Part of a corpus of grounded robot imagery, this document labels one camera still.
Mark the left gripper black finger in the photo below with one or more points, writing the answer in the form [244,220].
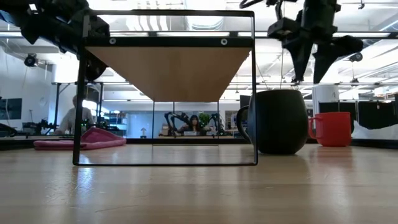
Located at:
[93,67]

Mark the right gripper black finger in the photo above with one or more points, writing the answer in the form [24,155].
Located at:
[300,59]
[329,51]

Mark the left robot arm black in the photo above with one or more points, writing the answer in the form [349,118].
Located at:
[9,12]

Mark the background black robot arm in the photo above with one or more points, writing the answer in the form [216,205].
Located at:
[216,123]
[174,121]

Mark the wooden shelf board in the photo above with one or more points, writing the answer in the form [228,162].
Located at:
[174,71]

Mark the white round pillar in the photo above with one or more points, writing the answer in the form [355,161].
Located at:
[325,95]

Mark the person seated at side desk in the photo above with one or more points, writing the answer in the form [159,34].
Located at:
[70,119]

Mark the large black mug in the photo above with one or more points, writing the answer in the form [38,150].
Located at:
[280,124]

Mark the pink folded cloth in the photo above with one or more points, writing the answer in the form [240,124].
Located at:
[93,140]

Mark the black partition curtain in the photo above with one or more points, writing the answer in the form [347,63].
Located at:
[373,113]

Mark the red mug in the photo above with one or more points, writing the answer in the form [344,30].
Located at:
[334,129]

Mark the white crumpled sheet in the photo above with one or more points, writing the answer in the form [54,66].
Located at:
[376,133]

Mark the green plant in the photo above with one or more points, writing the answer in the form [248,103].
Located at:
[204,118]

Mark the round ceiling camera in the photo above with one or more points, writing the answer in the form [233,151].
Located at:
[356,57]
[30,60]

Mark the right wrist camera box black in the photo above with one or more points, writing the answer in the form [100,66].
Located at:
[281,28]

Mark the dark wall screen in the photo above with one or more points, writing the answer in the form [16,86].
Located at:
[11,109]

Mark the person seated facing camera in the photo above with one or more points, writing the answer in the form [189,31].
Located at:
[193,124]

